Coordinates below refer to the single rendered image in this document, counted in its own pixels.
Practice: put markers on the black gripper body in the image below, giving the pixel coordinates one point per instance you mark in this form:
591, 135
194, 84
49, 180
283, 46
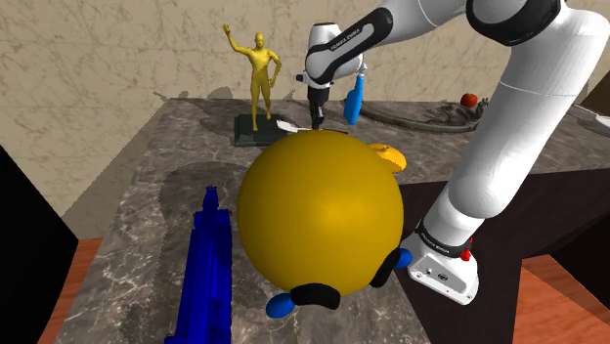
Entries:
318, 100

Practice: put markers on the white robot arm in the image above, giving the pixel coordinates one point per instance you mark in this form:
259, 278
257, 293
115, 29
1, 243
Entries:
517, 138

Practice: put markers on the blue bottle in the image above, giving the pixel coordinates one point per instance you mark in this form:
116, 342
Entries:
353, 105

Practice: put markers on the yellow human figure on base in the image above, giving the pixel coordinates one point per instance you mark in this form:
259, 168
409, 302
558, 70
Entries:
259, 62

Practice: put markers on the yellow round object with knob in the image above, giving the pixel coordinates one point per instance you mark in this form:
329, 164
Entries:
393, 157

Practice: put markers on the yellow round toy black limbs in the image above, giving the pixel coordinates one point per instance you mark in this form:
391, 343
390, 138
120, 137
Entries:
319, 209

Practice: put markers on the grey curved dish with lizard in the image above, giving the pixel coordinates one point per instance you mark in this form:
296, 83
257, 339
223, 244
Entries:
429, 123

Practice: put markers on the red apple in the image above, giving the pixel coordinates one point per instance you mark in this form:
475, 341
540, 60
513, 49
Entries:
469, 100

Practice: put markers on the blue blocky toy gun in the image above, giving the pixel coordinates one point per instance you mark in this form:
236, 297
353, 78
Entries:
207, 266

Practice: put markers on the dark robot stand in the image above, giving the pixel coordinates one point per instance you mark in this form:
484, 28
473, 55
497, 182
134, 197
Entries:
553, 209

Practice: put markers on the pale grey flat object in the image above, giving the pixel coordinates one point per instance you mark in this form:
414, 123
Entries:
593, 121

